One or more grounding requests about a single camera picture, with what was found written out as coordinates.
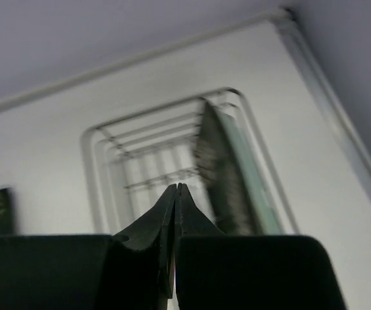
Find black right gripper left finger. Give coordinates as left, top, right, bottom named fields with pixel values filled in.
left=98, top=184, right=176, bottom=309

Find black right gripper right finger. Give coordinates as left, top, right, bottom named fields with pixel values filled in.
left=175, top=183, right=224, bottom=309

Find dark floral pattern plate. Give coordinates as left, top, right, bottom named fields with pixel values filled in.
left=194, top=100, right=257, bottom=236

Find pale green round plate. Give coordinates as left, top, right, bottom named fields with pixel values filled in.
left=218, top=112, right=284, bottom=234

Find metal wire dish rack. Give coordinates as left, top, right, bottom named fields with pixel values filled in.
left=81, top=87, right=300, bottom=233

